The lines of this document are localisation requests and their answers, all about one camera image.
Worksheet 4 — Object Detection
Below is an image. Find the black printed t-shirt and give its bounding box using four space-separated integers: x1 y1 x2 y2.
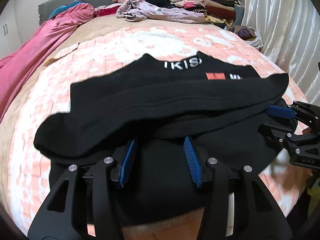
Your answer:
34 52 297 225

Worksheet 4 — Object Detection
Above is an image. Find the bag of clothes by bed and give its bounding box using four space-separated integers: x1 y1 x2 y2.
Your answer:
228 25 263 50

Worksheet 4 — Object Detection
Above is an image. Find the stack of folded clothes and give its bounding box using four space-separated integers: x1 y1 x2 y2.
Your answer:
169 0 241 29

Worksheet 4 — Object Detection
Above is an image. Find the white satin curtain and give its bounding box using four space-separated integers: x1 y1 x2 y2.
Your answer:
239 0 319 105

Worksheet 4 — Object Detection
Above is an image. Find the pink white fleece blanket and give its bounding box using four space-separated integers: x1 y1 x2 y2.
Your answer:
6 23 309 237

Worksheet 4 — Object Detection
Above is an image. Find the magenta pink bedsheet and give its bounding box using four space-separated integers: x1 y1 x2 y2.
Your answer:
1 3 95 119

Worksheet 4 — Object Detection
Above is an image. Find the beige bed sheet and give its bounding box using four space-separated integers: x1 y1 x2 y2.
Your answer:
0 15 151 228

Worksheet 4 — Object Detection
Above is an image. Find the lilac crumpled garment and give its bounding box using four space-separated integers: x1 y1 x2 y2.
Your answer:
116 0 209 24

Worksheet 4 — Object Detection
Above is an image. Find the blue cloth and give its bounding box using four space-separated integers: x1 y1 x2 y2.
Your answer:
48 0 86 20

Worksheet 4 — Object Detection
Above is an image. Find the red cloth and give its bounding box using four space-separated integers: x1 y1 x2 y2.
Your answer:
95 4 120 17

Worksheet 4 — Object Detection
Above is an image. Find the white wardrobe with black handles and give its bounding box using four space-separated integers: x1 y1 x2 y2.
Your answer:
0 0 22 59

